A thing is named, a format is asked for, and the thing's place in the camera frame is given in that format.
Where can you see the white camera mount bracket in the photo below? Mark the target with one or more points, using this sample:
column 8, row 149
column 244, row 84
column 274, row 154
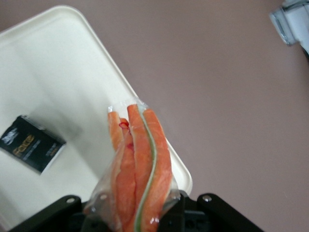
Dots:
column 289, row 24

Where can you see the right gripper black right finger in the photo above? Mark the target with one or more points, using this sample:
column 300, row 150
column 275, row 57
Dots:
column 217, row 212

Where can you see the beige plastic tray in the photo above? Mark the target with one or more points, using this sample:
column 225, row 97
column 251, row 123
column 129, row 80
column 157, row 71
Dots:
column 60, row 72

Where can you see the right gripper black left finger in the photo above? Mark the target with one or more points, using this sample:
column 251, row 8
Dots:
column 48, row 215

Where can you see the triangle sandwich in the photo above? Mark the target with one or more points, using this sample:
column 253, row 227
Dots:
column 142, row 157

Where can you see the small black box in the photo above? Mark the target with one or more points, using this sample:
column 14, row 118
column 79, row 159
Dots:
column 33, row 145

